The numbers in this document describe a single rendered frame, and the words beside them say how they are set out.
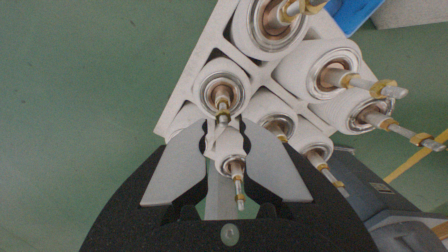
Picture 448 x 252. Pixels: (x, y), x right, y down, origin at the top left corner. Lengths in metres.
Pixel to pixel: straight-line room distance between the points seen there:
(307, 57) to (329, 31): 0.10
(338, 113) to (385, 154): 0.73
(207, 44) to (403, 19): 0.47
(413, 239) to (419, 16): 0.53
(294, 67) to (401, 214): 0.50
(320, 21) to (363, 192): 0.52
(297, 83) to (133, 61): 0.46
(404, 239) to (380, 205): 0.08
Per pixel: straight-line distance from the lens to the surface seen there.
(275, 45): 0.21
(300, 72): 0.24
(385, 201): 0.65
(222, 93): 0.19
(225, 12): 0.28
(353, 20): 0.47
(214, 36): 0.27
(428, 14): 0.55
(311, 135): 0.32
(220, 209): 0.41
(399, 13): 0.57
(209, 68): 0.21
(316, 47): 0.25
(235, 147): 0.28
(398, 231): 0.64
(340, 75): 0.24
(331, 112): 0.33
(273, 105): 0.24
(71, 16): 0.60
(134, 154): 0.73
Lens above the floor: 0.45
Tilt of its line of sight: 59 degrees down
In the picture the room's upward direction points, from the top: 177 degrees clockwise
